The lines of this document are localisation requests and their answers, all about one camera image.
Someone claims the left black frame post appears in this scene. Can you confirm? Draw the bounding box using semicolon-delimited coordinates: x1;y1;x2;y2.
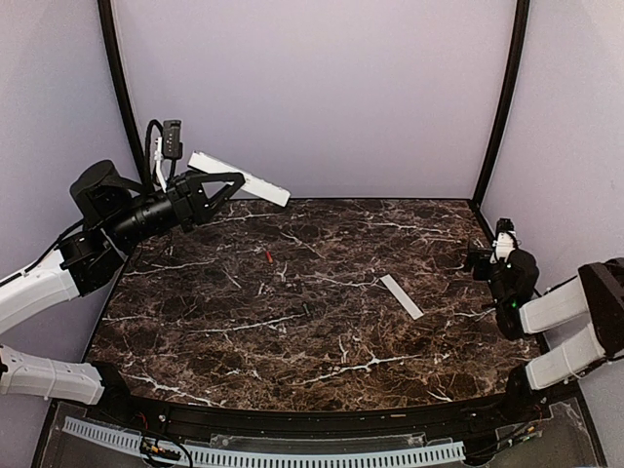
97;0;147;184

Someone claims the right black frame post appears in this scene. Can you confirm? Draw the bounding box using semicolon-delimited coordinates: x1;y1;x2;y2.
470;0;530;213

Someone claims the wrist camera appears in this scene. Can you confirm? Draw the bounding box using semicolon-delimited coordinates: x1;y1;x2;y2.
162;120;183;161
491;217;519;263

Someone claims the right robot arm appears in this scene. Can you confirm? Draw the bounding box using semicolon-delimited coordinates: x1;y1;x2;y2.
464;232;623;423

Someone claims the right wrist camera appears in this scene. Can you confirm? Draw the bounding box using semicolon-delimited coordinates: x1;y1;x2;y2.
491;217;519;263

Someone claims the white remote control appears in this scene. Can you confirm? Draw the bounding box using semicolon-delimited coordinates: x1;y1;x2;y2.
188;151;291;208

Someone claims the white battery cover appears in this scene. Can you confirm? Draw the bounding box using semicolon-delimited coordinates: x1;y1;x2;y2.
380;274;424;320

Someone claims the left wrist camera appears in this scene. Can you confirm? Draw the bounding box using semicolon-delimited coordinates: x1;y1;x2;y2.
162;120;183;161

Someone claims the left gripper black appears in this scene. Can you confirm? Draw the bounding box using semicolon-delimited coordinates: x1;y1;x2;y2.
104;168;245;250

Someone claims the black frame post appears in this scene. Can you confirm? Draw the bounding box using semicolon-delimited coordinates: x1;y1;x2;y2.
97;0;147;184
470;0;530;213

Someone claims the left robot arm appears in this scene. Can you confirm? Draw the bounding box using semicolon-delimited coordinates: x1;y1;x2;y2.
1;160;245;425

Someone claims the black front rail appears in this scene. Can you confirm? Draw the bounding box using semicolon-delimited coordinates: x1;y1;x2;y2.
87;370;580;456

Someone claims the grey slotted cable duct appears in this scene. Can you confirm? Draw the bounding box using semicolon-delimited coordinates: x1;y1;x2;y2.
62;417;465;468

